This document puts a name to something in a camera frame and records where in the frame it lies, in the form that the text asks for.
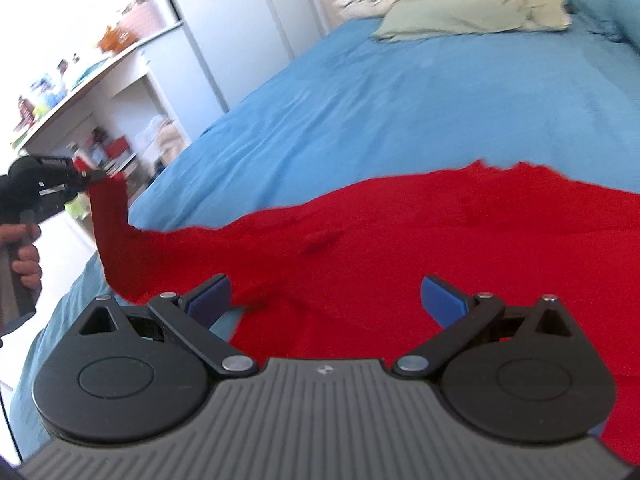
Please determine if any blue bed sheet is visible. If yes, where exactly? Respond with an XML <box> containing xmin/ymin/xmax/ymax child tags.
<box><xmin>8</xmin><ymin>16</ymin><xmax>640</xmax><ymax>468</ymax></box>

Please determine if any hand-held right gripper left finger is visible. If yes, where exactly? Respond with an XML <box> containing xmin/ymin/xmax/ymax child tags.
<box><xmin>77</xmin><ymin>274</ymin><xmax>259</xmax><ymax>375</ymax></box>

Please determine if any blue pillow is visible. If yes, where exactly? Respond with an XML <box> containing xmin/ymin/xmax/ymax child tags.
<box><xmin>564</xmin><ymin>0</ymin><xmax>640</xmax><ymax>61</ymax></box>

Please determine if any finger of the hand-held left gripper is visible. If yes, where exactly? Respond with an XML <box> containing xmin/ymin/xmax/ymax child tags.
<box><xmin>70</xmin><ymin>157</ymin><xmax>126</xmax><ymax>192</ymax></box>

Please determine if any red box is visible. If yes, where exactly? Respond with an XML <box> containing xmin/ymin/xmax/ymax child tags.
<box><xmin>102</xmin><ymin>136</ymin><xmax>132</xmax><ymax>162</ymax></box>

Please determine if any red garment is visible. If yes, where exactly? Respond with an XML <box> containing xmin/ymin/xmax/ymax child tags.
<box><xmin>88</xmin><ymin>159</ymin><xmax>640</xmax><ymax>467</ymax></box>

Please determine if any white shelf unit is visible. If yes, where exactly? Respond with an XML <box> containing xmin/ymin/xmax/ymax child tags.
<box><xmin>0</xmin><ymin>19</ymin><xmax>193</xmax><ymax>281</ymax></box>

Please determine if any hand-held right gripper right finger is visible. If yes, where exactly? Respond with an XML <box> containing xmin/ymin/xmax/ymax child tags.
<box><xmin>392</xmin><ymin>275</ymin><xmax>579</xmax><ymax>376</ymax></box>

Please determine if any pink basket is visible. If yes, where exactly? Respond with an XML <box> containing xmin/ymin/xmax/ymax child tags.
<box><xmin>117</xmin><ymin>0</ymin><xmax>168</xmax><ymax>41</ymax></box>

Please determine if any orange toy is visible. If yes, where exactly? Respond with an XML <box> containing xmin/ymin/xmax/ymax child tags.
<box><xmin>97</xmin><ymin>25</ymin><xmax>138</xmax><ymax>56</ymax></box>

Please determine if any green pillow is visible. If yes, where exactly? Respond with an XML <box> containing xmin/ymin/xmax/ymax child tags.
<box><xmin>371</xmin><ymin>0</ymin><xmax>572</xmax><ymax>42</ymax></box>

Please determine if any person's left hand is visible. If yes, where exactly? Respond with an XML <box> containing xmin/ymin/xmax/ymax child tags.
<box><xmin>0</xmin><ymin>224</ymin><xmax>43</xmax><ymax>292</ymax></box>

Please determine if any white wardrobe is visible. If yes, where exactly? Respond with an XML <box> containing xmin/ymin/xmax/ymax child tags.
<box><xmin>162</xmin><ymin>0</ymin><xmax>333</xmax><ymax>113</ymax></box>

